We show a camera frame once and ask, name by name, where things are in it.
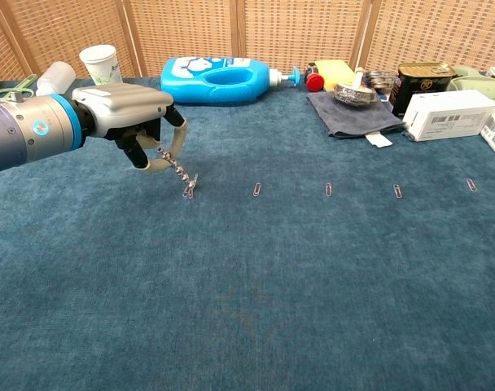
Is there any green dustpan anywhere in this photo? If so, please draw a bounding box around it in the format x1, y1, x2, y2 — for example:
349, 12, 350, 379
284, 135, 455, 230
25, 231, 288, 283
446, 64, 495, 103

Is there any blue detergent pump bottle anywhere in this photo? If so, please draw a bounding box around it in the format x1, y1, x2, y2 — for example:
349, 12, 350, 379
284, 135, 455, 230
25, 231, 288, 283
160, 56, 301, 107

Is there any grey folded cloth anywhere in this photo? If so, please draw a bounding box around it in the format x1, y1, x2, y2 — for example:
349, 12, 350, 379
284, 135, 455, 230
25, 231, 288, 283
306, 90, 405, 148

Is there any translucent squeeze wash bottle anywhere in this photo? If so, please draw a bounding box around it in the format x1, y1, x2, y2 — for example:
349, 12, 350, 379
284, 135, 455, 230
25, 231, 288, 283
36, 60, 77, 98

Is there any black gold meat tin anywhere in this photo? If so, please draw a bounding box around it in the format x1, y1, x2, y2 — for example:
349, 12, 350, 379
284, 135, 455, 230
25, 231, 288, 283
391, 62, 457, 119

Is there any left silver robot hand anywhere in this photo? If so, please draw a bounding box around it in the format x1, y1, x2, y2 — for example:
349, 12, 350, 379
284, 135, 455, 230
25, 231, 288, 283
72, 83, 188, 175

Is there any green hand brush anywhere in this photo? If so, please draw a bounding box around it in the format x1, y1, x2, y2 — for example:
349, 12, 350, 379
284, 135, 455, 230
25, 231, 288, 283
0, 74, 39, 103

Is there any red capped small item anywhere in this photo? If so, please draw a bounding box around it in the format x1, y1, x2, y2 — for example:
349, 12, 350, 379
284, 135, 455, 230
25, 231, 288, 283
305, 63, 326, 93

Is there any yellow sponge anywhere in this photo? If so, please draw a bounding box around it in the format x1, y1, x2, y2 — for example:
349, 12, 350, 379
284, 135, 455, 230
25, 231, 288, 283
314, 59, 357, 91

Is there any white paper cup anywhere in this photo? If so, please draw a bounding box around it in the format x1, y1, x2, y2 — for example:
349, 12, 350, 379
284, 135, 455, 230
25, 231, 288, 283
78, 44, 124, 86

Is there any silver metal ball chain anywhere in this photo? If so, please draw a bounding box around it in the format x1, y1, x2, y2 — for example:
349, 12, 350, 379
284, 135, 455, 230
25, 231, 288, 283
156, 148, 198, 189

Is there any silver round metal object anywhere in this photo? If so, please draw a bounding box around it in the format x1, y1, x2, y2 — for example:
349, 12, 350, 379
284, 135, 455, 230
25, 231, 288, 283
332, 81, 378, 106

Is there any plain white carton box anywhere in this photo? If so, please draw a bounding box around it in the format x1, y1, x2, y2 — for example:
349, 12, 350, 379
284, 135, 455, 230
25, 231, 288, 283
401, 89, 495, 143

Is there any woven rattan folding screen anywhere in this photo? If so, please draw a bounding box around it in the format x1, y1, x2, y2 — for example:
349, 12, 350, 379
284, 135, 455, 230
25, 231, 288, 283
0, 0, 495, 82

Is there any blue table cloth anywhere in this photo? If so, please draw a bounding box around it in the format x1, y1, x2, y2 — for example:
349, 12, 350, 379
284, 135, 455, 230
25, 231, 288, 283
0, 77, 495, 391

